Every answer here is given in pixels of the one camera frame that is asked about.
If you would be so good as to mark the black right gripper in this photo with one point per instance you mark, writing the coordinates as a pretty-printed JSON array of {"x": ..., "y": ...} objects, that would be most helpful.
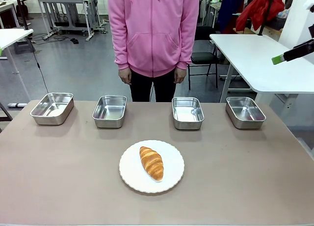
[{"x": 306, "y": 47}]

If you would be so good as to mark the golden brown croissant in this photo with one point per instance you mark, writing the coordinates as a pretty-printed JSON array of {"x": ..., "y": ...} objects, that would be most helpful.
[{"x": 151, "y": 162}]

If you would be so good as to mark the person's right forearm pink sleeve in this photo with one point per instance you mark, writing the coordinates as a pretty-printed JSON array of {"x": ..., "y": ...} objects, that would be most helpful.
[{"x": 117, "y": 32}]

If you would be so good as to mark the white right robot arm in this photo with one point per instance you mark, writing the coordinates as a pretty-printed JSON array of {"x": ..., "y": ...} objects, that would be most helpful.
[{"x": 309, "y": 17}]

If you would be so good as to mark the person's left forearm pink sleeve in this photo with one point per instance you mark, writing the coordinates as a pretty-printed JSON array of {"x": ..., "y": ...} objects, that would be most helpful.
[{"x": 190, "y": 32}]

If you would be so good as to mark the steel rectangular container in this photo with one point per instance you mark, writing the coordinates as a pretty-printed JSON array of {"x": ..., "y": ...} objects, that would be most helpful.
[
  {"x": 110, "y": 110},
  {"x": 187, "y": 112},
  {"x": 52, "y": 108},
  {"x": 245, "y": 111}
]

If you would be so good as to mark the person's left hand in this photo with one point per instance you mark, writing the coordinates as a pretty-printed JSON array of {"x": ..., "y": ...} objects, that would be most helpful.
[{"x": 179, "y": 76}]

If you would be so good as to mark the person's right hand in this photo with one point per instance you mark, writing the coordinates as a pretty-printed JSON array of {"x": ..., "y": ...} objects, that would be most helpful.
[{"x": 125, "y": 76}]

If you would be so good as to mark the white side table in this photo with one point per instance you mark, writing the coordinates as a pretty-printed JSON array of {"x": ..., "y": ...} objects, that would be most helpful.
[{"x": 265, "y": 61}]

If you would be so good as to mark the black stand pole with clamp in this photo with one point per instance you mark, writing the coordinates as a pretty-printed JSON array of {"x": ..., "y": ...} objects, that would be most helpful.
[{"x": 267, "y": 12}]

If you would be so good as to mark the red jacket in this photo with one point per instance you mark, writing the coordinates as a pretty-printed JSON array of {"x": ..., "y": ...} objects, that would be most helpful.
[{"x": 260, "y": 9}]

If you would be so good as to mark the dark blue cloth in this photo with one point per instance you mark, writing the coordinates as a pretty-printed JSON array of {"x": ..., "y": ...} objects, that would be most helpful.
[{"x": 227, "y": 9}]

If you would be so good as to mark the black office chair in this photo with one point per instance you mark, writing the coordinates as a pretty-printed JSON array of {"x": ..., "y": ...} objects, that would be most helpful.
[{"x": 203, "y": 56}]

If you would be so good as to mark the pink zip hoodie torso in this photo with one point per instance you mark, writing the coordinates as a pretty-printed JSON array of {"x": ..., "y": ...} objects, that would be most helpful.
[{"x": 153, "y": 32}]

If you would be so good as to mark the black trousers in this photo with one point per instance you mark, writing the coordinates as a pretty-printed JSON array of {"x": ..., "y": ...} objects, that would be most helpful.
[{"x": 152, "y": 87}]

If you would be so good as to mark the white scalloped plate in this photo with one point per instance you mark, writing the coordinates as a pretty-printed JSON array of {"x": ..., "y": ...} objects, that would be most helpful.
[{"x": 171, "y": 167}]

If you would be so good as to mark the white power strip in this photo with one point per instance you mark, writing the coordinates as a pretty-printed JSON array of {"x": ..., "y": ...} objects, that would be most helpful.
[{"x": 16, "y": 104}]

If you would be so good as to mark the white table with grey legs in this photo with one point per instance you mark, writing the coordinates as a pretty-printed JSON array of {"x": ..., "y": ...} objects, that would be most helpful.
[{"x": 11, "y": 36}]

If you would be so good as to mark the grey metal-frame desk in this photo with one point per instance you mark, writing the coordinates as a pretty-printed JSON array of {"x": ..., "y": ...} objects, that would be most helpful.
[{"x": 66, "y": 5}]

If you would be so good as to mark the black camera stand pole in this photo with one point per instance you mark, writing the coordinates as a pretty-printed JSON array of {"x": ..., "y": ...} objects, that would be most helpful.
[{"x": 22, "y": 9}]

